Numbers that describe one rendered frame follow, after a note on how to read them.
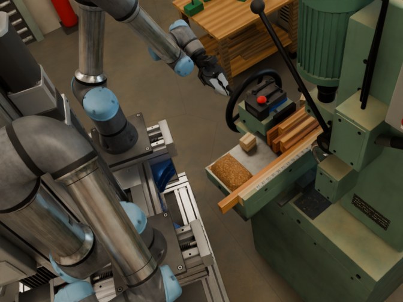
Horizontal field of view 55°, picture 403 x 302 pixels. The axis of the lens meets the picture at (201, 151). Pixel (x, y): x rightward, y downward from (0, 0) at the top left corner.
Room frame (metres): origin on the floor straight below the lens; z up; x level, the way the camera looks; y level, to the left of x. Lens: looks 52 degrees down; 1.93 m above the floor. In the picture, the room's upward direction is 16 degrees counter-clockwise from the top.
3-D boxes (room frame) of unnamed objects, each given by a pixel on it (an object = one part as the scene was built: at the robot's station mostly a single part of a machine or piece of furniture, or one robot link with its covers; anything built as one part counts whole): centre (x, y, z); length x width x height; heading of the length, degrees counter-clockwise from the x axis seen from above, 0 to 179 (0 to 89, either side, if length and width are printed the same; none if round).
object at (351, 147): (0.49, -0.35, 1.22); 0.09 x 0.08 x 0.15; 24
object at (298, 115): (0.80, -0.34, 0.94); 0.18 x 0.02 x 0.07; 114
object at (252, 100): (0.89, -0.25, 0.99); 0.13 x 0.11 x 0.06; 114
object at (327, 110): (0.73, -0.40, 1.03); 0.14 x 0.07 x 0.09; 24
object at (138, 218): (0.56, 0.27, 0.98); 0.13 x 0.12 x 0.14; 109
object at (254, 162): (0.82, -0.29, 0.87); 0.61 x 0.30 x 0.06; 114
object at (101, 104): (1.06, 0.30, 0.98); 0.13 x 0.12 x 0.14; 21
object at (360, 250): (0.63, -0.45, 0.76); 0.57 x 0.45 x 0.09; 24
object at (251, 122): (0.89, -0.26, 0.91); 0.15 x 0.14 x 0.09; 114
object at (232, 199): (0.71, -0.31, 0.92); 0.67 x 0.02 x 0.04; 114
